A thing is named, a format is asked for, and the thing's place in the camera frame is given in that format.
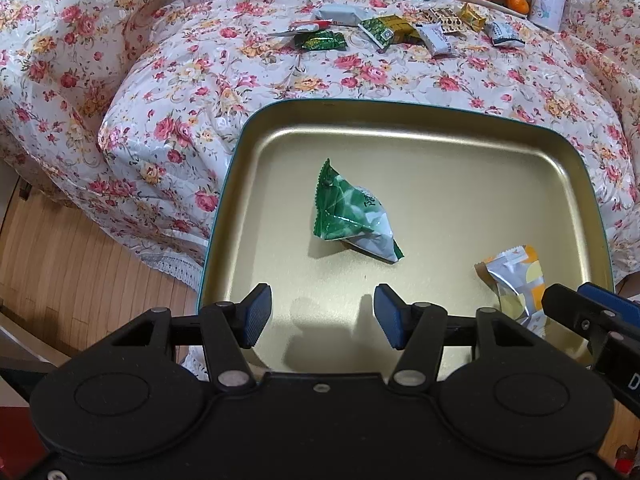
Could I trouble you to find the plain white snack packet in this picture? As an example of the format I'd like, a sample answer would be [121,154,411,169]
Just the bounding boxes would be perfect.
[314,2,372,27]

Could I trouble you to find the brown patterned snack packet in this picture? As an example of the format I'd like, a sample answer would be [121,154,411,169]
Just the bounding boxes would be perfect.
[424,7,467,36]

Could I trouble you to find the gold tin tray teal rim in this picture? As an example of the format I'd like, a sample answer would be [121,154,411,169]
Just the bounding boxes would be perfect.
[196,100,615,377]

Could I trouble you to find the small white snack packet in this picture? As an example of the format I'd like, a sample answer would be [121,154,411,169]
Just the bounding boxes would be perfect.
[415,22,457,56]

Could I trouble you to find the silver yellow snack packet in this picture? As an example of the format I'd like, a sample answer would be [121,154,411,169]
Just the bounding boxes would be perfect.
[474,245,549,339]

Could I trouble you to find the floral sofa cover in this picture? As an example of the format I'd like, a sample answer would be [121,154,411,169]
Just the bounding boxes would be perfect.
[0,0,640,206]

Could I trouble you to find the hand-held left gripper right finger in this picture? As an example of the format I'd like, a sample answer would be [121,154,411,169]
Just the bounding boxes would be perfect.
[374,283,538,394]

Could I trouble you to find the red object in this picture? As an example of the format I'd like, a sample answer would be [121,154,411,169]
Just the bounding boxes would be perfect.
[0,404,43,480]

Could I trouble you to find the dark green snack packet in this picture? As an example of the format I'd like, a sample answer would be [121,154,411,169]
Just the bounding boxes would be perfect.
[294,30,347,52]

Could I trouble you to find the gold candy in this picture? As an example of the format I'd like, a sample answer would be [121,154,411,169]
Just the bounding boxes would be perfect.
[457,2,489,32]

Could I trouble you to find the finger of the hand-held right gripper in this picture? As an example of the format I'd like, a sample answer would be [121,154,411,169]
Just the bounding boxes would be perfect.
[542,283,608,343]
[576,282,640,322]

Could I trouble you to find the thin red white packet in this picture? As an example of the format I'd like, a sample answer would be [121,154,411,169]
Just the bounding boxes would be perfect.
[269,19,335,37]

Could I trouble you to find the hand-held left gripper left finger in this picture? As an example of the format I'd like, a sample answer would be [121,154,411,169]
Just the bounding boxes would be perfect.
[107,283,274,394]

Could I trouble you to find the white black snack packet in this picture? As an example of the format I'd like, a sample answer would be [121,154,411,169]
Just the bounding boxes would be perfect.
[484,20,526,49]

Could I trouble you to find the floral table cover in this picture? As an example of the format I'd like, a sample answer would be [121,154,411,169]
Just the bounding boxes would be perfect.
[96,0,640,383]

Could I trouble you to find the green white snack packet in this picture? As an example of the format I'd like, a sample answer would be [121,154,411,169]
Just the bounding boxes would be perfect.
[313,158,405,263]

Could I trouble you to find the green gold snack packet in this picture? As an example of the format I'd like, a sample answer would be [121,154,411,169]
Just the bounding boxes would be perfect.
[357,15,422,51]

